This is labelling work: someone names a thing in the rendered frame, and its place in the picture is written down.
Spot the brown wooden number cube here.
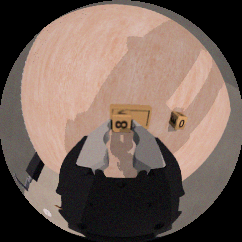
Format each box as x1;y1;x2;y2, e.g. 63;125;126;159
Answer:
169;111;188;130
111;109;132;133

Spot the brown wooden tray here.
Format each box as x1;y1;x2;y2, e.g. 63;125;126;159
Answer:
109;104;152;129

